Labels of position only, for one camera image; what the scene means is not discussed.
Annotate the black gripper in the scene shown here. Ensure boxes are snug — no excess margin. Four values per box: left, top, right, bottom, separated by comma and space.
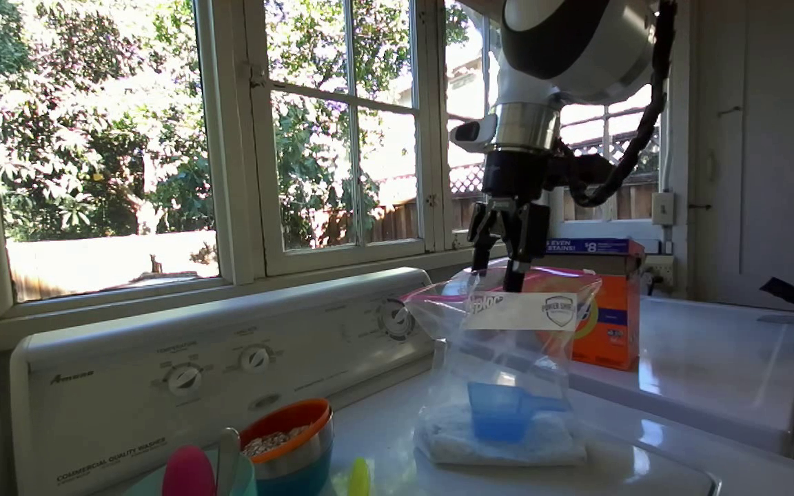
467, 150, 569, 296

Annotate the clear plastic zip bag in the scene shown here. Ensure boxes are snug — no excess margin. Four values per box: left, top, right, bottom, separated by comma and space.
399, 263, 604, 471

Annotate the white washing machine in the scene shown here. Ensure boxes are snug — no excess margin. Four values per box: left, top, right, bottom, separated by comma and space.
6, 264, 794, 496

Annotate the large washer timer knob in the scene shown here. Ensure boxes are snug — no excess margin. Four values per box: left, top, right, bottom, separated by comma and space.
376, 296, 418, 346

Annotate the orange Tide detergent box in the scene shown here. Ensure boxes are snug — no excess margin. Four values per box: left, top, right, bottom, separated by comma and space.
540, 235, 648, 376

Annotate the blue detergent scoop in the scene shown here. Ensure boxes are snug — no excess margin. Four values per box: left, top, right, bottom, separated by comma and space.
462, 379, 574, 446

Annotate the white dryer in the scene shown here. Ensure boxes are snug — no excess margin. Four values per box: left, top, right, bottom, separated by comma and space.
439, 255, 794, 457

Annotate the small washer knob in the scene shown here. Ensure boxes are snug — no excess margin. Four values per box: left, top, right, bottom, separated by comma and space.
162, 361, 206, 401
238, 342, 275, 379

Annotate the yellow green plastic utensil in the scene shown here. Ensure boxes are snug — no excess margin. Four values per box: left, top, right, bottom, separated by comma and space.
345, 454, 377, 496

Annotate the orange rimmed blue cup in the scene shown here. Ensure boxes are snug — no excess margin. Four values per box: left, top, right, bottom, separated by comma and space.
238, 395, 337, 496

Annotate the teal clear plastic utensil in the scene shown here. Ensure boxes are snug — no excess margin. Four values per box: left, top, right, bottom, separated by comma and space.
214, 424, 258, 496

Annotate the pink silicone utensil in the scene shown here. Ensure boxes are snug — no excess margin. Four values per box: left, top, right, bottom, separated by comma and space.
160, 443, 221, 496

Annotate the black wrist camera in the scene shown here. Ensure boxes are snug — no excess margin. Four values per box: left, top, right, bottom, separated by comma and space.
557, 151, 617, 197

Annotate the white wall outlet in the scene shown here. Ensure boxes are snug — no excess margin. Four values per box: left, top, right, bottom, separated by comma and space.
648, 189, 682, 231

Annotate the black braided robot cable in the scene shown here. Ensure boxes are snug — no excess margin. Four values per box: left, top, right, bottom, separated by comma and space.
569, 0, 682, 209

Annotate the white window frame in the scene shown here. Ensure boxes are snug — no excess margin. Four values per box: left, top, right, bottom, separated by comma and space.
0, 0, 694, 355

